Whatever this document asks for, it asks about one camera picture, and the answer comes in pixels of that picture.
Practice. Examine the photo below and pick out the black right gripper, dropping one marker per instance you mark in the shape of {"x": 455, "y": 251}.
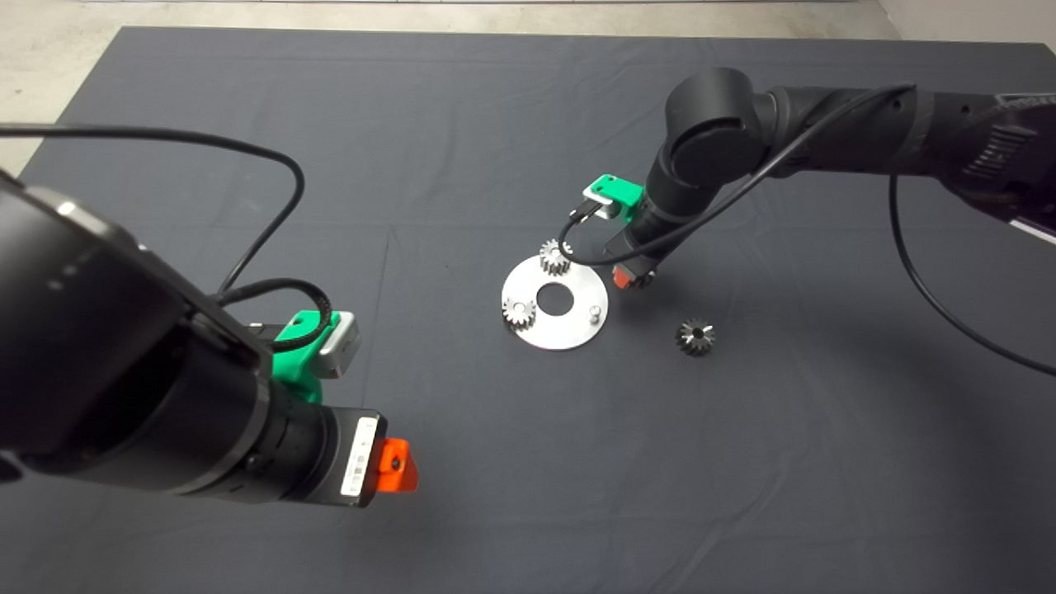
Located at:
{"x": 635, "y": 247}

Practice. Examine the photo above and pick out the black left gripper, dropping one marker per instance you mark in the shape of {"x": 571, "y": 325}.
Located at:
{"x": 351, "y": 454}

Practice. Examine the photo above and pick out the larger steel gear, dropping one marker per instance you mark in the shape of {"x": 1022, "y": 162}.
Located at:
{"x": 645, "y": 279}

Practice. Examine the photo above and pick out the dark steel gear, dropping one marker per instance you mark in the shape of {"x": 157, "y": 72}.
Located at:
{"x": 695, "y": 338}

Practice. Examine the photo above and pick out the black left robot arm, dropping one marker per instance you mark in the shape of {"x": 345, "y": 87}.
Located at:
{"x": 124, "y": 371}

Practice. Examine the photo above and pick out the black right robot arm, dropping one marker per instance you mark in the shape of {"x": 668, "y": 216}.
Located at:
{"x": 714, "y": 124}

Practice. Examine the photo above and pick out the small steel gear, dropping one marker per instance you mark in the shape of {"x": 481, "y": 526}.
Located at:
{"x": 520, "y": 314}
{"x": 555, "y": 257}

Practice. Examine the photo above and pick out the round metal plate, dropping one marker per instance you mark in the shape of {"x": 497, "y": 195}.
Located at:
{"x": 553, "y": 334}

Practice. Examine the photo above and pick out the dark grey table cloth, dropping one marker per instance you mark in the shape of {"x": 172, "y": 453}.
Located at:
{"x": 528, "y": 495}

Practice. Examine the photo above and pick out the silver right camera box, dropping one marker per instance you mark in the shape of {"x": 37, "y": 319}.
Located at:
{"x": 598, "y": 200}

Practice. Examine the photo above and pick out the silver camera box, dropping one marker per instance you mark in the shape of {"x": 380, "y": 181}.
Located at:
{"x": 340, "y": 346}
{"x": 598, "y": 200}

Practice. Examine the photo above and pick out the green right camera mount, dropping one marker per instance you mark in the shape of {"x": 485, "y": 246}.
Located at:
{"x": 624, "y": 191}

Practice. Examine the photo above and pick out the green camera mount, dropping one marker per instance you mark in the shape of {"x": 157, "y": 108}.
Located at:
{"x": 624, "y": 191}
{"x": 293, "y": 367}

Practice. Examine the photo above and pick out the silver left camera box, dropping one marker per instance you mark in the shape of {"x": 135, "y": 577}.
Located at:
{"x": 340, "y": 346}

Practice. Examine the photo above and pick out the green left camera mount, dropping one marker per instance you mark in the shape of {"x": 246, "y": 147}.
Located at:
{"x": 293, "y": 367}

